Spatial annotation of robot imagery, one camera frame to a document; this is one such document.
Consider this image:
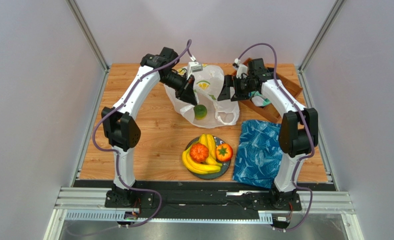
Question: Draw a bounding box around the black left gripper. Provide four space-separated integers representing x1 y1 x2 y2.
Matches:
159 71 197 107

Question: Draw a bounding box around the white plastic bag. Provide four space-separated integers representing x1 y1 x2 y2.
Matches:
164 64 240 129

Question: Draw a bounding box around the green fake fruit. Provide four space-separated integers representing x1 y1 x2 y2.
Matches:
193 104 207 120

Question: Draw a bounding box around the orange fake bell pepper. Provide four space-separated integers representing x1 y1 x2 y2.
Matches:
189 142 210 163

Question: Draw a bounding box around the yellow fake banana bunch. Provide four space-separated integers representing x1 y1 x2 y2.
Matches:
182 143 221 175

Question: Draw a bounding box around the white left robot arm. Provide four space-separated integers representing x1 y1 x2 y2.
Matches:
99 47 203 204

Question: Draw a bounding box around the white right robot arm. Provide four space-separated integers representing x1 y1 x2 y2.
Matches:
217 58 318 204

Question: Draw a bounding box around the blue patterned cloth bag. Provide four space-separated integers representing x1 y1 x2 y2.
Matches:
232 119 283 189

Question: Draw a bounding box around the teal white sock lower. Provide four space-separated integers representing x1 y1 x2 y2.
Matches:
250 91 271 107

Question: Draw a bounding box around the dark blue ceramic plate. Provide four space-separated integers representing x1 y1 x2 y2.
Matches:
181 134 234 180

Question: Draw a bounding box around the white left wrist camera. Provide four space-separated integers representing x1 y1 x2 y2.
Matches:
186 61 203 79

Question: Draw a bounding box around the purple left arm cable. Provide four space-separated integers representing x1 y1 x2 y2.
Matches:
92 39 196 229

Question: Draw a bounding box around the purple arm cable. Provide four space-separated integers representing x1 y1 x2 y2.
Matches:
235 42 316 232
92 39 196 229

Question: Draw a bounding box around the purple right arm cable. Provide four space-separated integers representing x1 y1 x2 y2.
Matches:
235 42 316 232

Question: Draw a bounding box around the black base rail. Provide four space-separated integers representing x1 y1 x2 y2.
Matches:
73 179 337 221

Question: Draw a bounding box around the aluminium frame base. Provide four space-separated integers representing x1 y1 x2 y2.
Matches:
44 187 363 240

